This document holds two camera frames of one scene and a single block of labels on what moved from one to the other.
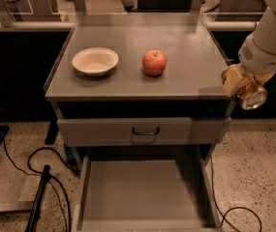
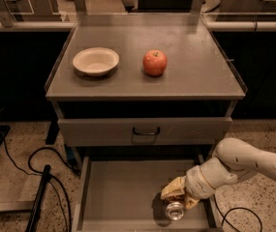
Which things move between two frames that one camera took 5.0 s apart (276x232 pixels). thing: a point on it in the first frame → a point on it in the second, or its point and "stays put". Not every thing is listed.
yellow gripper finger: [235, 77] → [174, 188]
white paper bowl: [95, 61] stays put
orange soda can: [253, 97] → [174, 211]
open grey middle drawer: [145, 194] stays put
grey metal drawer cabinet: [138, 99] stays put
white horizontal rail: [47, 26] stays put
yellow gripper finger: [262, 78] → [192, 203]
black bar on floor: [32, 220] stays put
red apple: [154, 62] stays put
